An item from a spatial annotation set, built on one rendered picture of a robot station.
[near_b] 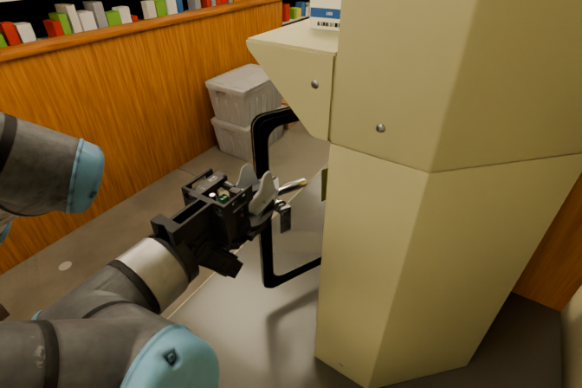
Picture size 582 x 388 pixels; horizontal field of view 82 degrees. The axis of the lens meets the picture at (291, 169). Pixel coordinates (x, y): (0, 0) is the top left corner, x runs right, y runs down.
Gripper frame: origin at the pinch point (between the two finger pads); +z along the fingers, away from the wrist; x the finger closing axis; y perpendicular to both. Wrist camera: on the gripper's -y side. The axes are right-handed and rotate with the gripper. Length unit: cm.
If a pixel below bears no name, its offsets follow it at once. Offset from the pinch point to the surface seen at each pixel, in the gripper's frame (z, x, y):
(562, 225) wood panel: 33, -43, -13
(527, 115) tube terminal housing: 2.5, -28.5, 18.5
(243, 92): 150, 136, -63
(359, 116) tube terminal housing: -3.7, -14.5, 17.3
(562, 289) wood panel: 33, -49, -28
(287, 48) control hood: -3.7, -5.7, 22.8
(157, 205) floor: 70, 158, -128
